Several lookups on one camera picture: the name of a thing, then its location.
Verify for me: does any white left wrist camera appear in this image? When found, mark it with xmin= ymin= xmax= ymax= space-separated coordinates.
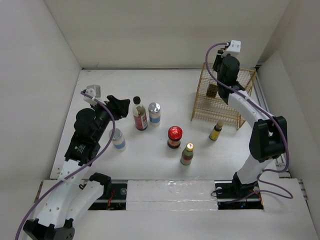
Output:
xmin=84 ymin=84 xmax=101 ymax=99

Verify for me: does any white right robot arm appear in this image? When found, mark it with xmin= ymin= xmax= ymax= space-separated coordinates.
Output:
xmin=212 ymin=47 xmax=289 ymax=203

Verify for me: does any red lid sauce jar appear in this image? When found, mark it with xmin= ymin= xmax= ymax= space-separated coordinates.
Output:
xmin=167 ymin=125 xmax=183 ymax=149

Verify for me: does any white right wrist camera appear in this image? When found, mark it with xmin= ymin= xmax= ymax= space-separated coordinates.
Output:
xmin=221 ymin=40 xmax=242 ymax=58

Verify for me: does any spice jar silver lid blue label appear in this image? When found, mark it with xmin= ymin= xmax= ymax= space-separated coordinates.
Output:
xmin=112 ymin=128 xmax=127 ymax=152

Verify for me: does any black mounting rail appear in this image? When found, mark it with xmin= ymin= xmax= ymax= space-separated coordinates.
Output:
xmin=89 ymin=180 xmax=263 ymax=212

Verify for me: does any small yellow label bottle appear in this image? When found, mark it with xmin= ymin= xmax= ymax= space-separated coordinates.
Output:
xmin=209 ymin=120 xmax=224 ymax=141

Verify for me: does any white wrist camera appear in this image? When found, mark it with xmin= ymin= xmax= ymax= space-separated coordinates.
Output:
xmin=221 ymin=40 xmax=242 ymax=58
xmin=84 ymin=84 xmax=101 ymax=99

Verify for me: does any tall clear dispenser bottle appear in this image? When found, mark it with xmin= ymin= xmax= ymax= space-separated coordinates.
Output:
xmin=206 ymin=83 xmax=218 ymax=98

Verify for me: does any gold wire basket rack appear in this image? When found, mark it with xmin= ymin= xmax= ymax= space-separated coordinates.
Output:
xmin=191 ymin=63 xmax=246 ymax=130

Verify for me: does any dark sauce bottle black cap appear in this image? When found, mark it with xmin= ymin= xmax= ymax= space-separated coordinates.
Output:
xmin=132 ymin=96 xmax=148 ymax=131

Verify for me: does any green red sauce bottle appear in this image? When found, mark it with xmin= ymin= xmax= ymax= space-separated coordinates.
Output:
xmin=180 ymin=142 xmax=195 ymax=166

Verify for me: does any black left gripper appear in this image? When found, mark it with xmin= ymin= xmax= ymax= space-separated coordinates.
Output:
xmin=90 ymin=95 xmax=129 ymax=141

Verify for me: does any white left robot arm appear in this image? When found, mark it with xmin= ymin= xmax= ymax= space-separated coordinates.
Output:
xmin=20 ymin=94 xmax=130 ymax=240

